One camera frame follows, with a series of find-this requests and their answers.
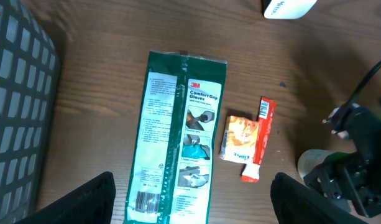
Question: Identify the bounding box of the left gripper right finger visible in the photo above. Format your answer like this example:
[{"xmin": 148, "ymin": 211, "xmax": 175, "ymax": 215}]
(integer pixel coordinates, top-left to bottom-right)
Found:
[{"xmin": 270, "ymin": 172, "xmax": 364, "ymax": 224}]

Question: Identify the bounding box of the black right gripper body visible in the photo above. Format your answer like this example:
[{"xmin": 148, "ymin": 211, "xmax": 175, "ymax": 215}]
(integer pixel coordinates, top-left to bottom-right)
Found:
[{"xmin": 303, "ymin": 105, "xmax": 381, "ymax": 218}]

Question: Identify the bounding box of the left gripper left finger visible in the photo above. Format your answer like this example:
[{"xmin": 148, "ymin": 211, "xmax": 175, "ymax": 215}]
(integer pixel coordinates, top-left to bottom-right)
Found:
[{"xmin": 17, "ymin": 171, "xmax": 116, "ymax": 224}]

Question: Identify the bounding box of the green lid seasoning jar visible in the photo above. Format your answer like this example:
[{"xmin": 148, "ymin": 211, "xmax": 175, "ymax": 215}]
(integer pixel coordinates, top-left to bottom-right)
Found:
[{"xmin": 297, "ymin": 149, "xmax": 347, "ymax": 179}]

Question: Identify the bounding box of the green white packet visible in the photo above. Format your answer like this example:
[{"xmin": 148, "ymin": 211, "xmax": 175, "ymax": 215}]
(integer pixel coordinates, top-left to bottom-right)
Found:
[{"xmin": 124, "ymin": 50, "xmax": 227, "ymax": 223}]

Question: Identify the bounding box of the small orange carton box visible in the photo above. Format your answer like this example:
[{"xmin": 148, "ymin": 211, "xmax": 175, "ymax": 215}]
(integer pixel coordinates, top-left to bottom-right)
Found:
[{"xmin": 219, "ymin": 116, "xmax": 259, "ymax": 164}]

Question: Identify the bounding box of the small red stick packet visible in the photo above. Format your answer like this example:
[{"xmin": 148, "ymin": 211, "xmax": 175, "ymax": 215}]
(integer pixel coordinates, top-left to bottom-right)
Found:
[{"xmin": 241, "ymin": 96, "xmax": 277, "ymax": 183}]

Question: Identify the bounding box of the white barcode scanner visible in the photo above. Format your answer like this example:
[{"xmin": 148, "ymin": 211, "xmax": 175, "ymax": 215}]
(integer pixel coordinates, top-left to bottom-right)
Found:
[{"xmin": 264, "ymin": 0, "xmax": 317, "ymax": 20}]

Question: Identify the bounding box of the grey plastic mesh basket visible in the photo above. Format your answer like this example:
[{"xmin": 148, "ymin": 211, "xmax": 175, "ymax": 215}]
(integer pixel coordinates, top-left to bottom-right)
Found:
[{"xmin": 0, "ymin": 0, "xmax": 60, "ymax": 223}]

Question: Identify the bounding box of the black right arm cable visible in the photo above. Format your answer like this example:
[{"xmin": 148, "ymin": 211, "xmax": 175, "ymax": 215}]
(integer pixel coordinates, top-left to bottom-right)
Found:
[{"xmin": 336, "ymin": 54, "xmax": 381, "ymax": 131}]

